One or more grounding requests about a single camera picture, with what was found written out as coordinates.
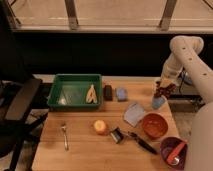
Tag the dark brown block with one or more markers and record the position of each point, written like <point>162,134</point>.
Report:
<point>108,93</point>

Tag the orange spoon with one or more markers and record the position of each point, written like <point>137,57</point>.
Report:
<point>173,157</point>

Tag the black office chair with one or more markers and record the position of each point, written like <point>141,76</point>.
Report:
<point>14,130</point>

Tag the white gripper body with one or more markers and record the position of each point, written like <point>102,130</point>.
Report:
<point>165,83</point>

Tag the orange fruit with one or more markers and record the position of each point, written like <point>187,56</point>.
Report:
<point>100,127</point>

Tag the blue plastic cup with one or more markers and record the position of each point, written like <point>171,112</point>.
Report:
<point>157,102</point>

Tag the wooden tongs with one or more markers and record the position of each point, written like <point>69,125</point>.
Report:
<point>91,96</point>

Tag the orange bowl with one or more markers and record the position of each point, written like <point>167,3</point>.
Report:
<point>154,125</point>

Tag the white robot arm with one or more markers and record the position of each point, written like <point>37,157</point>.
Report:
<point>184,55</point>

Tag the metal fork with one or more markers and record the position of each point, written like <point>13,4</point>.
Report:
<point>63,128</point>

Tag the green plastic tray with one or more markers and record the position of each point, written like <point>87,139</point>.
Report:
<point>69,91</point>

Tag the blue sponge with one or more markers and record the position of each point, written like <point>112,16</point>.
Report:
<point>121,94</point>

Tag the light blue cloth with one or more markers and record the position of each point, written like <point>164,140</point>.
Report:
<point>134,113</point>

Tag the small metal cup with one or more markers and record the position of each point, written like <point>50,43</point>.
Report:
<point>117,135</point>

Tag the dark red grape bunch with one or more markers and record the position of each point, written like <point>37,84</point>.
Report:
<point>164,91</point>

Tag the purple bowl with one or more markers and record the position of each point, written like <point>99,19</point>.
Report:
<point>166,146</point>

